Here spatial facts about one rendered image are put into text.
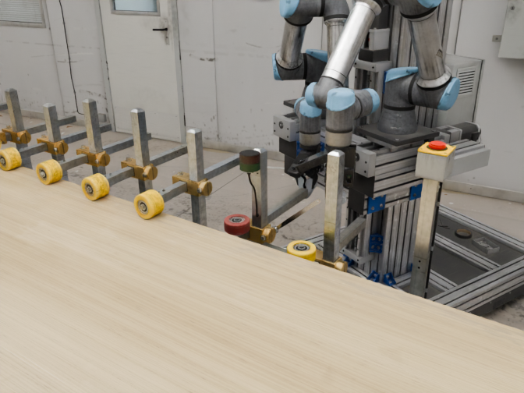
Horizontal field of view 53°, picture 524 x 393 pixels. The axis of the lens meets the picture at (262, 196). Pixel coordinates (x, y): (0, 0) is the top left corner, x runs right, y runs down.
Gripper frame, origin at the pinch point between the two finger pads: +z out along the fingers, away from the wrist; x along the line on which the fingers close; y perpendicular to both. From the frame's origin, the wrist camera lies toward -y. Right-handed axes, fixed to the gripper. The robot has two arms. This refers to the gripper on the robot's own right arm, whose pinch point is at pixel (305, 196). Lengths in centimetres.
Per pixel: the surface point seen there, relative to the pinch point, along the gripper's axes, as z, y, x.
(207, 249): -7, -60, -3
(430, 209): -24, -38, -56
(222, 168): -12.4, -19.0, 23.5
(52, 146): -13, -38, 95
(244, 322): -7, -81, -31
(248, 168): -26, -43, -5
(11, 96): -30, -37, 119
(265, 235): -2.8, -38.1, -7.7
